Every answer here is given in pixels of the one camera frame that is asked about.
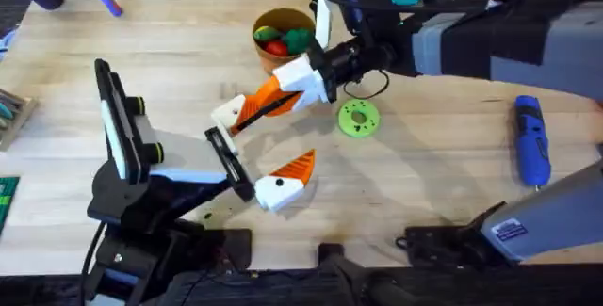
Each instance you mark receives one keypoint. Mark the blue electric screwdriver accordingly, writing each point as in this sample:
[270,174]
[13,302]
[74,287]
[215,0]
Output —
[531,146]

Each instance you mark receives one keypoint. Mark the open box with tools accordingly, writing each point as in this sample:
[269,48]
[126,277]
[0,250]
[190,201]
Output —
[11,117]

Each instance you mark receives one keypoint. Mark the brown tub with toy vegetables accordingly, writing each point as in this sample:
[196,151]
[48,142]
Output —
[273,61]

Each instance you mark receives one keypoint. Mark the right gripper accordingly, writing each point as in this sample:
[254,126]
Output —
[358,61]

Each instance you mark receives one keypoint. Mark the green disc with holes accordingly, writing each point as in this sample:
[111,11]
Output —
[348,124]

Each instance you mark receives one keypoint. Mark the black rail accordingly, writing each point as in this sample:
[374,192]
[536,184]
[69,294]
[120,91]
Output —
[471,292]

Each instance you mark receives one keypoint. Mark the green board with blocks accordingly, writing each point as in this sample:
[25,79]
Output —
[7,202]

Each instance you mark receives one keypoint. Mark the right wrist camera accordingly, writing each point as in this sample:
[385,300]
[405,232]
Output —
[365,7]

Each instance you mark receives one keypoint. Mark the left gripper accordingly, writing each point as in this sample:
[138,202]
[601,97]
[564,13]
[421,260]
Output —
[188,155]

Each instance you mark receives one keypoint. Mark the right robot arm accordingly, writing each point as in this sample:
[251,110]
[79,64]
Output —
[527,47]

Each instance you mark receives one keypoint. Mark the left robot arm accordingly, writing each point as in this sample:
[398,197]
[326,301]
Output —
[141,207]

